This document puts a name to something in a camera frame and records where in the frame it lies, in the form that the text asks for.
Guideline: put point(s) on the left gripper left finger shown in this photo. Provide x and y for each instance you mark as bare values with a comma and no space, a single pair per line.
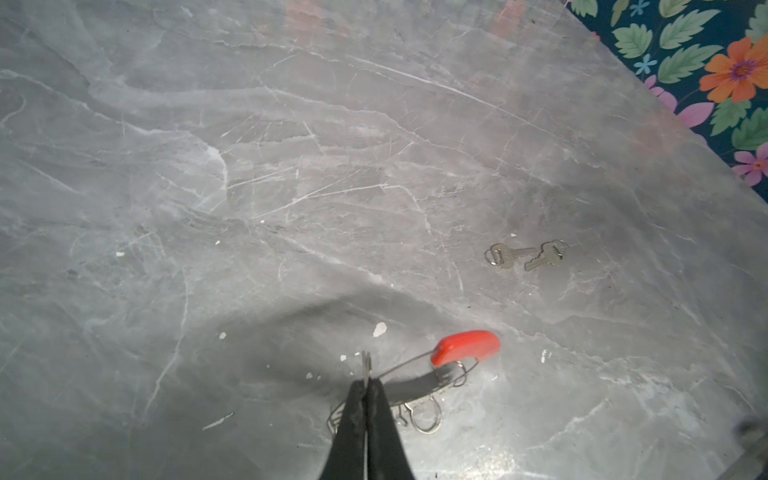
346,460

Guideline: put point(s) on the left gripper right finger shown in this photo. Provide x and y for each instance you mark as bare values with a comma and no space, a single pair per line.
386,458

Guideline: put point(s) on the large keyring with red grip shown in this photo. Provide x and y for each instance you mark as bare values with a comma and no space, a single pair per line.
423,378

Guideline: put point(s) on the small silver key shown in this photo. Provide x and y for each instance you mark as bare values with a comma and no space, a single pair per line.
502,256
549,253

